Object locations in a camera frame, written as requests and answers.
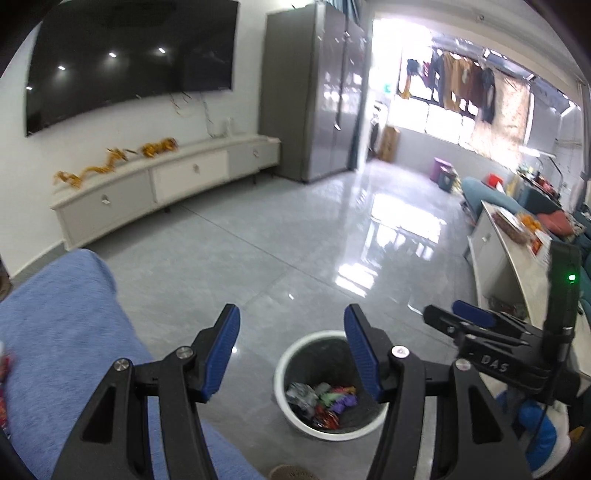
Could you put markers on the white round trash bin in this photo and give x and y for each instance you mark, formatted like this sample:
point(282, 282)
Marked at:
point(295, 364)

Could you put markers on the green snack wrapper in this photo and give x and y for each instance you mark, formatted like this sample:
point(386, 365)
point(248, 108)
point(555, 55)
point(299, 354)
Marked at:
point(324, 391)

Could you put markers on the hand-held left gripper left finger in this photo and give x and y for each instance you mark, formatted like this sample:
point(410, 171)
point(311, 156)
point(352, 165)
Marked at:
point(221, 351)

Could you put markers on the purple snack wrapper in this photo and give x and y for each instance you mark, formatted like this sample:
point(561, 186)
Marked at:
point(344, 401)

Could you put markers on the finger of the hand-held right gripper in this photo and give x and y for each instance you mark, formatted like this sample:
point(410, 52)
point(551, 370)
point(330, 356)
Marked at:
point(472, 313)
point(445, 321)

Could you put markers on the black wall television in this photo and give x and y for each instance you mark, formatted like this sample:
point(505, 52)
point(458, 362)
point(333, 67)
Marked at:
point(129, 60)

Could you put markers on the red striped snack wrapper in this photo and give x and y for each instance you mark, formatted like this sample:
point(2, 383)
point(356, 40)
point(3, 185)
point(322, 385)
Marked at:
point(325, 420)

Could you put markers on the patterned hanging cloth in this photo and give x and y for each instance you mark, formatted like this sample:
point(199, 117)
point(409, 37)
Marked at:
point(508, 110)

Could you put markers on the grey glossy wardrobe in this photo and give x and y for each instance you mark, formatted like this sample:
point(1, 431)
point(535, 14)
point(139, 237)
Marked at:
point(314, 92)

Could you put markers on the row of hanging clothes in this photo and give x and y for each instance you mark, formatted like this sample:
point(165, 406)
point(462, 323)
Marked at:
point(457, 78)

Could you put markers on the red snack packet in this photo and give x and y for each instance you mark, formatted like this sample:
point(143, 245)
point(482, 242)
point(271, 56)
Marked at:
point(2, 374)

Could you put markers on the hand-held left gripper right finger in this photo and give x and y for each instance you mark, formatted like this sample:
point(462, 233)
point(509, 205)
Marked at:
point(362, 351)

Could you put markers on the dark teal stool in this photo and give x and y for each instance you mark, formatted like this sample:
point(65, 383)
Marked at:
point(449, 180)

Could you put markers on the cardboard box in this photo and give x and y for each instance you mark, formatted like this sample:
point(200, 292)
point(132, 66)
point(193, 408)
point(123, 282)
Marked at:
point(388, 143)

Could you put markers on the white coffee table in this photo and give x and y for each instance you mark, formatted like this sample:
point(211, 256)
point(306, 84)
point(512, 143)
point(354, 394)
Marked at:
point(503, 267)

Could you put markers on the teal sofa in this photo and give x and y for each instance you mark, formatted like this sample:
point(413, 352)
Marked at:
point(475, 194)

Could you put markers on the red box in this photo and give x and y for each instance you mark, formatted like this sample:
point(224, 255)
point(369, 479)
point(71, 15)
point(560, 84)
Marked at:
point(539, 243)

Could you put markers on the grey slipper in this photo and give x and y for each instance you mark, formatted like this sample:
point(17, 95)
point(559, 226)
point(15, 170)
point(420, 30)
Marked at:
point(288, 473)

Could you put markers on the gold dragon ornament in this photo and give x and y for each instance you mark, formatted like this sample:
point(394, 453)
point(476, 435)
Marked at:
point(99, 169)

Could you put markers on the grey wrapper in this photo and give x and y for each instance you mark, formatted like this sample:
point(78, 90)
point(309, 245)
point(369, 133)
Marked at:
point(300, 395)

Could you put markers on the white television cabinet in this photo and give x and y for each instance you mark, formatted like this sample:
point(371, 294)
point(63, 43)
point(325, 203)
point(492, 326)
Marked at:
point(184, 171)

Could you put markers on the dark red cushion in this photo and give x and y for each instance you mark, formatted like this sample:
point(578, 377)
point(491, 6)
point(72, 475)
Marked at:
point(554, 222)

